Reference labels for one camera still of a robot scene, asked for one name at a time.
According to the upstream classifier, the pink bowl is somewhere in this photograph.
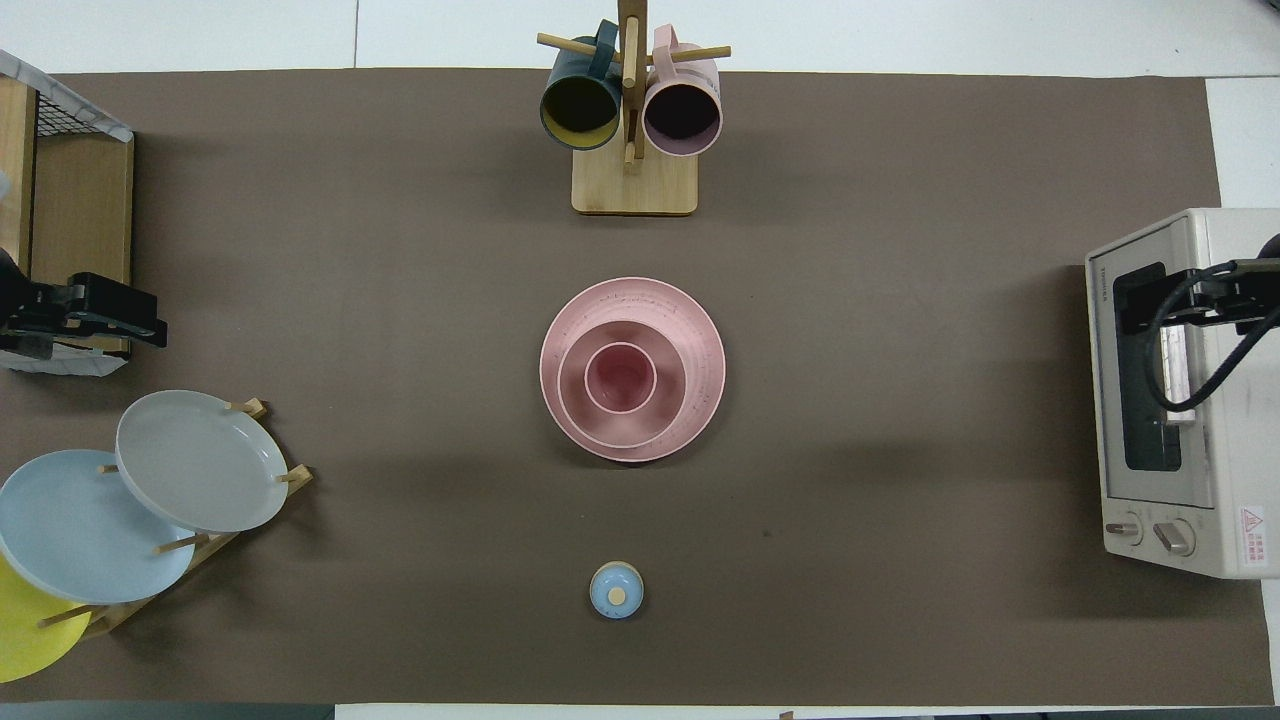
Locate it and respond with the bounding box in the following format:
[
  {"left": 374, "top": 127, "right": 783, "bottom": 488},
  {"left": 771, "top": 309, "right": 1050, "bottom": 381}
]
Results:
[{"left": 557, "top": 320, "right": 689, "bottom": 450}]

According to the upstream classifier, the light blue plate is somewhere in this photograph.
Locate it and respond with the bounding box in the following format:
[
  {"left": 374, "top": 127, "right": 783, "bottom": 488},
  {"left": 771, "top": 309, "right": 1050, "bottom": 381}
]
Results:
[{"left": 0, "top": 449, "right": 198, "bottom": 605}]

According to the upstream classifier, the pink mug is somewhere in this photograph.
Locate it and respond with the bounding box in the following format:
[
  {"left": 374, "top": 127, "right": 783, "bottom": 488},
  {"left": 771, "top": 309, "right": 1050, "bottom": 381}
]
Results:
[{"left": 642, "top": 25, "right": 723, "bottom": 158}]

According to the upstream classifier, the gray plate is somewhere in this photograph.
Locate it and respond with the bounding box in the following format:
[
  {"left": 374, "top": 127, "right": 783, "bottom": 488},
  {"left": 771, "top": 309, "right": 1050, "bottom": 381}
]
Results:
[{"left": 115, "top": 390, "right": 290, "bottom": 534}]

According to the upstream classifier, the wooden plate rack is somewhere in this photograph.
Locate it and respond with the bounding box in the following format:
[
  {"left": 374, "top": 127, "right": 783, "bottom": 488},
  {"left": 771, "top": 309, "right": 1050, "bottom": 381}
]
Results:
[{"left": 38, "top": 398, "right": 314, "bottom": 641}]

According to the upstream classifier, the pink plate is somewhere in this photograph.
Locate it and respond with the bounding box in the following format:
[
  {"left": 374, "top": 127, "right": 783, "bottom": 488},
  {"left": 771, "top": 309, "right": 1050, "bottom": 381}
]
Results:
[{"left": 539, "top": 277, "right": 727, "bottom": 464}]

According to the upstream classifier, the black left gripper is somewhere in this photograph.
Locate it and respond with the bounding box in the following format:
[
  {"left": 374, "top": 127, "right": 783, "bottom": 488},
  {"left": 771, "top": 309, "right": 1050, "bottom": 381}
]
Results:
[{"left": 0, "top": 272, "right": 169, "bottom": 359}]

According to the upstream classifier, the brown table mat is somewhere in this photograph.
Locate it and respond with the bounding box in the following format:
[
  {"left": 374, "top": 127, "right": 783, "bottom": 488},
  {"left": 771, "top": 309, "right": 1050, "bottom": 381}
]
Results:
[{"left": 0, "top": 68, "right": 1273, "bottom": 706}]

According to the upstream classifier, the pink cup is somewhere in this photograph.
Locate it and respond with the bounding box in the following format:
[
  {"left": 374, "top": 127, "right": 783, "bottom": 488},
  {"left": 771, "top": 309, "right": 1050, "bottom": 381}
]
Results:
[{"left": 583, "top": 341, "right": 659, "bottom": 415}]

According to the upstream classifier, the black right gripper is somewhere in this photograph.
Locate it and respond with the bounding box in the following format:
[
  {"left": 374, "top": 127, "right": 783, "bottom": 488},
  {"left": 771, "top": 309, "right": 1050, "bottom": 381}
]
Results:
[{"left": 1115, "top": 258, "right": 1280, "bottom": 336}]

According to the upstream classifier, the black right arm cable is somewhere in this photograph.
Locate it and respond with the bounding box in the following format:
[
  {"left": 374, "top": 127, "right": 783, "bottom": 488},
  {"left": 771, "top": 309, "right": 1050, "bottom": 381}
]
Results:
[{"left": 1145, "top": 262, "right": 1280, "bottom": 413}]

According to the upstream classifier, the white toaster oven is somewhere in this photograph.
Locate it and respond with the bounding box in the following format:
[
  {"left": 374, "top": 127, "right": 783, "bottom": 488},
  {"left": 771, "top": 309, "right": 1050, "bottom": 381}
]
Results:
[{"left": 1085, "top": 207, "right": 1280, "bottom": 581}]

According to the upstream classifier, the dark teal mug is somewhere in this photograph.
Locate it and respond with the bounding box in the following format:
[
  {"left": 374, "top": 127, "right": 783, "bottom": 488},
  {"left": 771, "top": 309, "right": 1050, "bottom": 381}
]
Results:
[{"left": 540, "top": 20, "right": 623, "bottom": 152}]

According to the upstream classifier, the wire and wood shelf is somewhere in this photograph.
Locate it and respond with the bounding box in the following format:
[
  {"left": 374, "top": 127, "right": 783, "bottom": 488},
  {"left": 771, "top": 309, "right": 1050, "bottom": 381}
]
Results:
[{"left": 0, "top": 50, "right": 136, "bottom": 376}]

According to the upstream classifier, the small blue lidded jar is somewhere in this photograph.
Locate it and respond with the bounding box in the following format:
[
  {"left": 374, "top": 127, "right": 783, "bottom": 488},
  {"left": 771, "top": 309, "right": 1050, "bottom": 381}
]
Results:
[{"left": 589, "top": 561, "right": 645, "bottom": 620}]

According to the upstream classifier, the wooden mug tree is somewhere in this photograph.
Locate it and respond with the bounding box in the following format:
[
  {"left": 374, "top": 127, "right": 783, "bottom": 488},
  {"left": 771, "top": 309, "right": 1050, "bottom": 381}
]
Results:
[{"left": 537, "top": 0, "right": 732, "bottom": 216}]

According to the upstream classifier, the yellow plate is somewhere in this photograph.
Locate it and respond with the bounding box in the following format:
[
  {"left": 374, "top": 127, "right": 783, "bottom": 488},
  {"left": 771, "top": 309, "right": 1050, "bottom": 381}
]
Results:
[{"left": 0, "top": 555, "right": 93, "bottom": 684}]

